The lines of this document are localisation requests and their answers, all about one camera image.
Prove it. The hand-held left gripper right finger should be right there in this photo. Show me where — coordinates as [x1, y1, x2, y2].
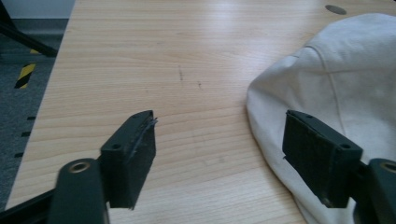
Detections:
[281, 108, 364, 209]

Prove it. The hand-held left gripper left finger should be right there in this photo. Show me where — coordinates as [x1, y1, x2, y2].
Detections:
[99, 109, 159, 210]

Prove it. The white cloth hat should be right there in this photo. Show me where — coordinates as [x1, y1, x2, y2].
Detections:
[246, 12, 396, 224]

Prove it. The black metal stand leg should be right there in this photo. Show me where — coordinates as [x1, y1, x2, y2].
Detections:
[0, 0, 59, 58]

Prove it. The yellow black hazard tape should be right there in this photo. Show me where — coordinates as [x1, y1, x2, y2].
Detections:
[14, 63, 37, 90]

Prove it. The grey round table cover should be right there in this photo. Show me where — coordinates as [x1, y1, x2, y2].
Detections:
[324, 4, 347, 16]

